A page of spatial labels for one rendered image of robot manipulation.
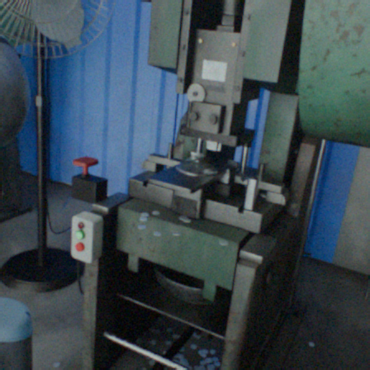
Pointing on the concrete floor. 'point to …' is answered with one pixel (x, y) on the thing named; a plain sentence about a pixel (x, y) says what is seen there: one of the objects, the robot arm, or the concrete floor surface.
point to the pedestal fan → (61, 30)
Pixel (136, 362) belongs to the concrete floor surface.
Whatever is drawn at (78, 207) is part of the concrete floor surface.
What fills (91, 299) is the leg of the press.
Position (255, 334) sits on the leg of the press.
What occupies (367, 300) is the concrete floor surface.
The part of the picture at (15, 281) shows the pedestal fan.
